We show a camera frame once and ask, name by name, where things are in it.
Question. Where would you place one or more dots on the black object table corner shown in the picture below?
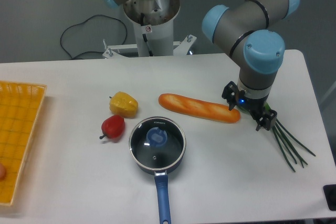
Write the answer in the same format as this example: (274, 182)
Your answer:
(330, 196)

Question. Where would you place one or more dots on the glass lid blue knob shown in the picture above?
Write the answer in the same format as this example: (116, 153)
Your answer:
(157, 144)

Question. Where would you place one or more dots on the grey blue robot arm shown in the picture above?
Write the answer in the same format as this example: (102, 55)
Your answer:
(241, 33)

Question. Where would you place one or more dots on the green onion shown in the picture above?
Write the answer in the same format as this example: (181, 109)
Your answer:
(284, 140)

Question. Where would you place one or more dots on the green bell pepper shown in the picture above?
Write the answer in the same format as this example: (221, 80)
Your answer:
(241, 109)

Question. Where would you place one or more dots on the dark pot blue handle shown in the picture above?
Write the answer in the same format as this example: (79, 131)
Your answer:
(161, 182)

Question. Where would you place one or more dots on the yellow woven basket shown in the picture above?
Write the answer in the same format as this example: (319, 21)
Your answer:
(20, 108)

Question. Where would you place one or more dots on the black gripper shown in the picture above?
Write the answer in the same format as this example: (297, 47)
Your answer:
(251, 101)

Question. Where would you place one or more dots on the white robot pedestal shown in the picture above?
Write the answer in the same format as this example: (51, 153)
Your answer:
(153, 24)

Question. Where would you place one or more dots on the baguette bread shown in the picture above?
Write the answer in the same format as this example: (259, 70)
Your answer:
(198, 108)

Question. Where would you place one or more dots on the red bell pepper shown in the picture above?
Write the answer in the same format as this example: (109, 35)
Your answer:
(112, 127)

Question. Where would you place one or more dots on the yellow bell pepper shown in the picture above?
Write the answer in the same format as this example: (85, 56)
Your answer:
(123, 104)

